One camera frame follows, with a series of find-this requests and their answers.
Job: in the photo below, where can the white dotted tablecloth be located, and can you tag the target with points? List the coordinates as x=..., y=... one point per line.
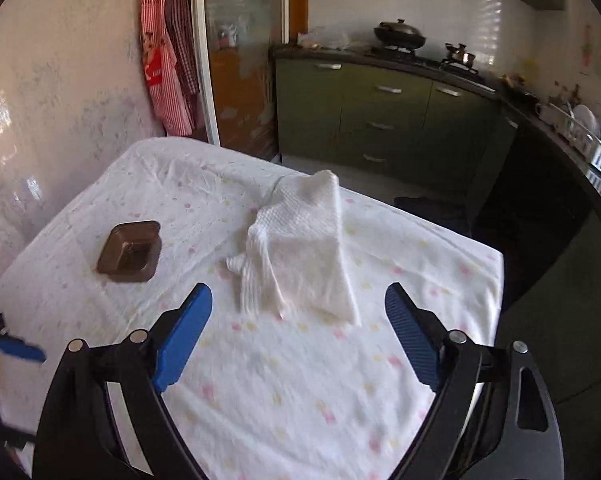
x=280, y=385

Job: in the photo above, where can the gas stove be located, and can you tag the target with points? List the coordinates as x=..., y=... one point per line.
x=420, y=57

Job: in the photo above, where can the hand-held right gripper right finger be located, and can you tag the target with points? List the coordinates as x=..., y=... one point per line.
x=413, y=335

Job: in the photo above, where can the black wok with lid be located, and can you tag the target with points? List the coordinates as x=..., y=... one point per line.
x=399, y=34

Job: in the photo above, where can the wall stickers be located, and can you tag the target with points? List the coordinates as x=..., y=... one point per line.
x=586, y=45

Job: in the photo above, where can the white framed glass door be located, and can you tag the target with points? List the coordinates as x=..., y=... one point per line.
x=200, y=60

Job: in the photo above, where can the white paper towel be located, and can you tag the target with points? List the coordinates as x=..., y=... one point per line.
x=300, y=250

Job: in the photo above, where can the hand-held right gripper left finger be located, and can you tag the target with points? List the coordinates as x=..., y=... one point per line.
x=183, y=340

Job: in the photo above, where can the brown square plastic cup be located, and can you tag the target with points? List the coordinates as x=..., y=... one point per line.
x=125, y=255

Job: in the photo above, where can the red striped apron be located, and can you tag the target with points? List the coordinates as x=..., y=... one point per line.
x=158, y=75

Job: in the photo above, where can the clear plastic bag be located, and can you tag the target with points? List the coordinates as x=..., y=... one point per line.
x=325, y=39

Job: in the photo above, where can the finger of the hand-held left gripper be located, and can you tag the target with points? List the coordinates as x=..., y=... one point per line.
x=20, y=350
x=13, y=436

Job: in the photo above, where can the green kitchen cabinets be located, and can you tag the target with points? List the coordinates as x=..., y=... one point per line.
x=380, y=110

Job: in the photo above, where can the dark red checked apron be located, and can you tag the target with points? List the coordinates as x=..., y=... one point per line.
x=183, y=45

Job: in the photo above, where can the metal dish rack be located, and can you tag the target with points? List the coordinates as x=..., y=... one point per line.
x=583, y=125

